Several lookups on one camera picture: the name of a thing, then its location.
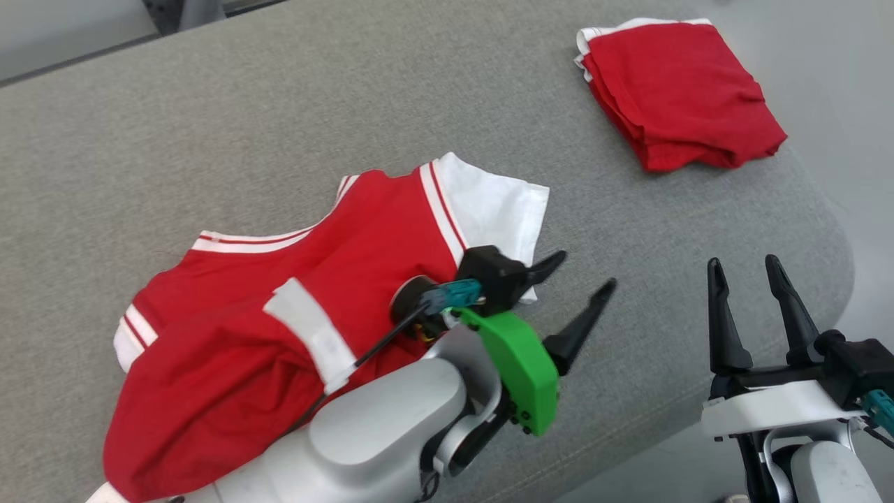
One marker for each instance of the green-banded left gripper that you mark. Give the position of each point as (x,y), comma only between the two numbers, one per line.
(524,377)

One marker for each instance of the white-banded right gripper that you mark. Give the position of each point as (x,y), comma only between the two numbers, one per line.
(775,409)

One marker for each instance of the red white-striped basketball shorts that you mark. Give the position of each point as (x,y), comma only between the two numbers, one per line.
(677,91)

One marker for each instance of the red white basketball jersey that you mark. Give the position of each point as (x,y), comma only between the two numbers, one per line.
(230,391)

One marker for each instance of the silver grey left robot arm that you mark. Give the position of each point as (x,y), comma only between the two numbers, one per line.
(391,426)

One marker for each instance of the grey fabric sofa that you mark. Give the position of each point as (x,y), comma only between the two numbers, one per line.
(209,105)

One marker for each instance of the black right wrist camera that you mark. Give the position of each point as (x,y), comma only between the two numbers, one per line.
(862,363)

